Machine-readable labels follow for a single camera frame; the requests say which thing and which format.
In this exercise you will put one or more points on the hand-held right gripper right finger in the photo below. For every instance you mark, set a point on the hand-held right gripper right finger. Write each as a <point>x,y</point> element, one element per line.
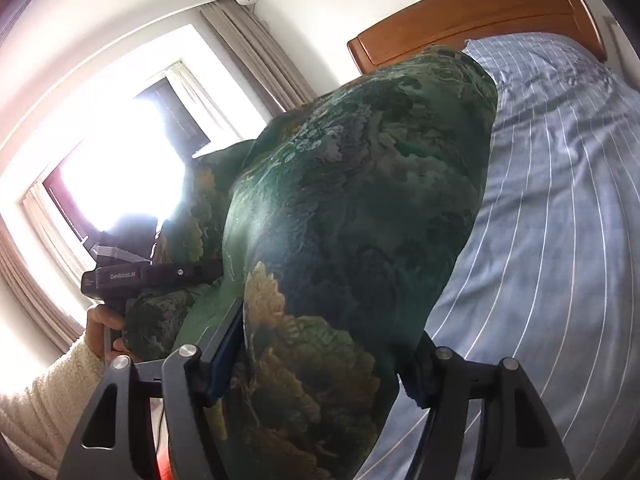
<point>419,389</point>

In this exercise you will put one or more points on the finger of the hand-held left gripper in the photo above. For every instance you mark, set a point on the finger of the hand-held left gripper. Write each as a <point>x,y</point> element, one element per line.
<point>207,271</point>

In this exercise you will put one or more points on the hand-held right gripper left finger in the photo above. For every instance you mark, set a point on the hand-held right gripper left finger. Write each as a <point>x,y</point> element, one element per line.
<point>223,360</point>

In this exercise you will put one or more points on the green printed jacket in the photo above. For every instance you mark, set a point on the green printed jacket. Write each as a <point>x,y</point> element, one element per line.
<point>350,210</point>

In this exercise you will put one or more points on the person's left forearm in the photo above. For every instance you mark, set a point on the person's left forearm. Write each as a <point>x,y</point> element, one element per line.
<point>47,400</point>

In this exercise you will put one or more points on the person's left hand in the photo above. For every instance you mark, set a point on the person's left hand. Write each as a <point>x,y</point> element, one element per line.
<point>96,319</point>

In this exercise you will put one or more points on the beige curtain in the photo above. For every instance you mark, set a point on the beige curtain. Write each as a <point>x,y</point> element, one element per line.
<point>260,60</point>
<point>30,270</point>

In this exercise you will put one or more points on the window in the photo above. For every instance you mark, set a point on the window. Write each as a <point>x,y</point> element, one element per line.
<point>125,160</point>

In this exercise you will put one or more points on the blue checked bed sheet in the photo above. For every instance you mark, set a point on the blue checked bed sheet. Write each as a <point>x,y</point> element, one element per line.
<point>550,220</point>

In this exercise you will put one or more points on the wooden headboard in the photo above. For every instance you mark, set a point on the wooden headboard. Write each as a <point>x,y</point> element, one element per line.
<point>465,5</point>

